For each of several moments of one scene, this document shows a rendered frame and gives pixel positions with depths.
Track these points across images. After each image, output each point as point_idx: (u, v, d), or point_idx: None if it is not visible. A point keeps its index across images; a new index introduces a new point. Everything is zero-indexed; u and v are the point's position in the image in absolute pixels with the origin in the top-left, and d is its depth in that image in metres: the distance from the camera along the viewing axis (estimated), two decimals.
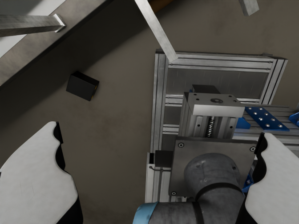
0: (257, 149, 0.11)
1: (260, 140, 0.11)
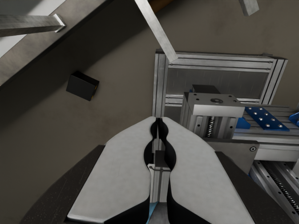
0: (160, 134, 0.12)
1: (160, 126, 0.12)
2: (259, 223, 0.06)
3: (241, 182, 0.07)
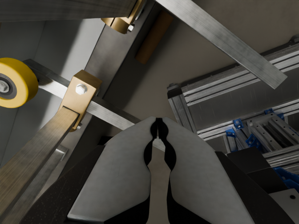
0: (160, 134, 0.12)
1: (160, 126, 0.12)
2: (259, 223, 0.06)
3: (241, 182, 0.07)
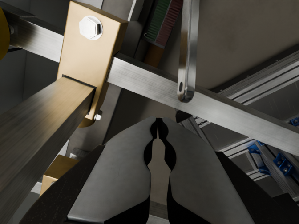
0: (160, 134, 0.12)
1: (160, 126, 0.12)
2: (259, 223, 0.06)
3: (241, 182, 0.07)
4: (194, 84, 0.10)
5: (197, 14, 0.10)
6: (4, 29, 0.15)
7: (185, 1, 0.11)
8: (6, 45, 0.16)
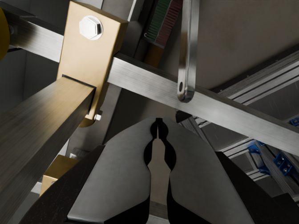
0: (160, 134, 0.12)
1: (160, 126, 0.12)
2: (259, 223, 0.06)
3: (241, 182, 0.07)
4: (194, 84, 0.10)
5: (197, 14, 0.10)
6: (4, 29, 0.15)
7: (185, 1, 0.11)
8: (6, 45, 0.16)
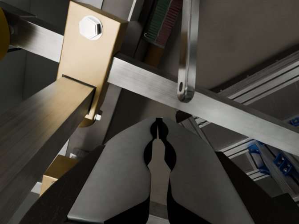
0: (160, 134, 0.12)
1: (160, 126, 0.12)
2: (259, 223, 0.06)
3: (241, 182, 0.07)
4: (194, 84, 0.10)
5: (197, 14, 0.10)
6: (4, 29, 0.15)
7: (185, 1, 0.11)
8: (6, 45, 0.16)
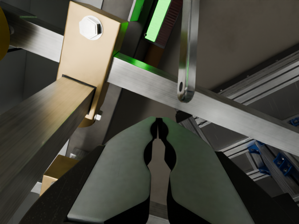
0: (160, 134, 0.12)
1: (160, 126, 0.12)
2: (259, 223, 0.06)
3: (241, 182, 0.07)
4: (194, 84, 0.10)
5: (197, 14, 0.10)
6: (4, 29, 0.15)
7: (185, 1, 0.11)
8: (6, 45, 0.16)
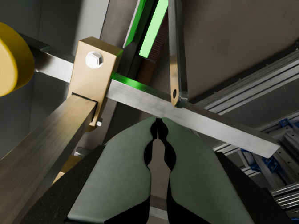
0: (160, 134, 0.12)
1: (160, 126, 0.12)
2: (258, 223, 0.06)
3: (240, 182, 0.07)
4: (187, 90, 0.11)
5: (182, 36, 0.12)
6: (31, 63, 0.21)
7: (171, 29, 0.13)
8: (32, 74, 0.22)
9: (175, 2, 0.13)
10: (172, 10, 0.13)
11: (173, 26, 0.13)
